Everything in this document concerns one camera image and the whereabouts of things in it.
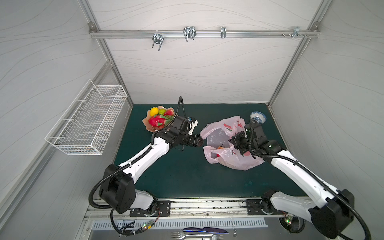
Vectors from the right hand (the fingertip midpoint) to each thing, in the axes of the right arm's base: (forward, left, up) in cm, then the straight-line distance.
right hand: (229, 134), depth 78 cm
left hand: (-1, +15, -3) cm, 16 cm away
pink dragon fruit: (+17, +44, -12) cm, 49 cm away
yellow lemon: (+24, +50, -10) cm, 56 cm away
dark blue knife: (-40, +11, -20) cm, 47 cm away
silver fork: (-43, +23, -19) cm, 52 cm away
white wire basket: (-6, +68, +12) cm, 70 cm away
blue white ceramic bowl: (+31, -27, -19) cm, 45 cm away
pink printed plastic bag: (-9, +6, -1) cm, 11 cm away
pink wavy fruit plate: (+18, +55, -14) cm, 59 cm away
